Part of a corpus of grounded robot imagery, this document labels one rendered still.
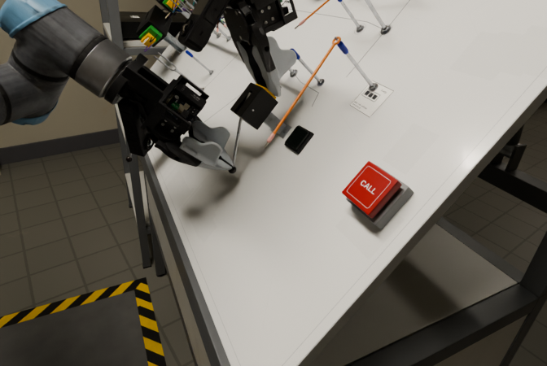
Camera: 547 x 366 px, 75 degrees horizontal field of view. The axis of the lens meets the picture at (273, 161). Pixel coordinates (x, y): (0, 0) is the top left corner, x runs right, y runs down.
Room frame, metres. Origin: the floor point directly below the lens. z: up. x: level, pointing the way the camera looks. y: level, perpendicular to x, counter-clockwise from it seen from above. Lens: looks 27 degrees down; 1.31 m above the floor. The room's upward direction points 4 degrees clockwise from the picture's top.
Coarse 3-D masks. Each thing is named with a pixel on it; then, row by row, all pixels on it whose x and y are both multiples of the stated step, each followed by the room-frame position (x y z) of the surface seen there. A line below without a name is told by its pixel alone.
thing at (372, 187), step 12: (372, 168) 0.37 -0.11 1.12; (360, 180) 0.36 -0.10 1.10; (372, 180) 0.35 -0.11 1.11; (384, 180) 0.34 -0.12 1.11; (396, 180) 0.34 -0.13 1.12; (348, 192) 0.36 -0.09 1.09; (360, 192) 0.35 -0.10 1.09; (372, 192) 0.34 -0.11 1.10; (384, 192) 0.33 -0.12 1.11; (360, 204) 0.34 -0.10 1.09; (372, 204) 0.33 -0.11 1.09; (384, 204) 0.33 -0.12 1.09; (372, 216) 0.32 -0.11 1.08
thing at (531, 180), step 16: (496, 160) 0.66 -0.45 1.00; (512, 160) 0.63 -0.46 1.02; (480, 176) 0.66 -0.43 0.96; (496, 176) 0.64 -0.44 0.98; (512, 176) 0.61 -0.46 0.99; (528, 176) 0.61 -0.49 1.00; (512, 192) 0.60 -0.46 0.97; (528, 192) 0.58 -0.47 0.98; (544, 192) 0.56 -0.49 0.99; (544, 208) 0.55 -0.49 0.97; (544, 240) 0.53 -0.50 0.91; (544, 256) 0.52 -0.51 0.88; (528, 272) 0.53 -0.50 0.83; (544, 272) 0.51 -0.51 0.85; (528, 288) 0.52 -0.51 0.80; (544, 288) 0.50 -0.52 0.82
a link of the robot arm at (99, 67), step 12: (96, 48) 0.48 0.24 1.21; (108, 48) 0.49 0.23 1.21; (120, 48) 0.52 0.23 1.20; (84, 60) 0.47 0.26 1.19; (96, 60) 0.48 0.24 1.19; (108, 60) 0.48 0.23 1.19; (120, 60) 0.49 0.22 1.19; (84, 72) 0.47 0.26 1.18; (96, 72) 0.47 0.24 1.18; (108, 72) 0.47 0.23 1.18; (84, 84) 0.48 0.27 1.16; (96, 84) 0.47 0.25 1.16; (108, 84) 0.48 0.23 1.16
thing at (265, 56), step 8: (248, 24) 0.52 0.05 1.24; (256, 24) 0.51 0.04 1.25; (256, 32) 0.51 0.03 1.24; (264, 32) 0.52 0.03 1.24; (256, 40) 0.51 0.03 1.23; (264, 40) 0.51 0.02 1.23; (264, 48) 0.51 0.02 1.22; (264, 56) 0.51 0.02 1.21; (264, 64) 0.52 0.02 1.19; (272, 64) 0.53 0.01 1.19
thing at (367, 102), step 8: (368, 88) 0.52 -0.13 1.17; (384, 88) 0.50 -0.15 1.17; (360, 96) 0.52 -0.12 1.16; (368, 96) 0.51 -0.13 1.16; (376, 96) 0.50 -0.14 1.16; (384, 96) 0.49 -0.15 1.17; (352, 104) 0.52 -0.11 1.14; (360, 104) 0.51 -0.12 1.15; (368, 104) 0.50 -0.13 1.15; (376, 104) 0.49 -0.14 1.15; (368, 112) 0.49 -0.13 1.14
